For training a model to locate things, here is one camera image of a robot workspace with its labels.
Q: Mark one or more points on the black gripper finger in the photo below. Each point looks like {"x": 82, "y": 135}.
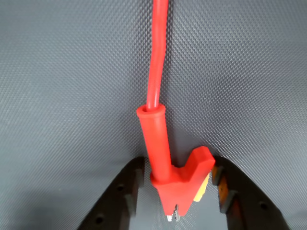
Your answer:
{"x": 115, "y": 198}
{"x": 249, "y": 206}

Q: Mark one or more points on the red alligator clip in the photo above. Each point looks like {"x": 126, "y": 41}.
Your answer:
{"x": 172, "y": 187}

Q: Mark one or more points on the orange sticker clip mark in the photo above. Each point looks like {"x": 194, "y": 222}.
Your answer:
{"x": 201, "y": 191}

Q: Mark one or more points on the dark grey work mat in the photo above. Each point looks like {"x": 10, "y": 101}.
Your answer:
{"x": 60, "y": 95}

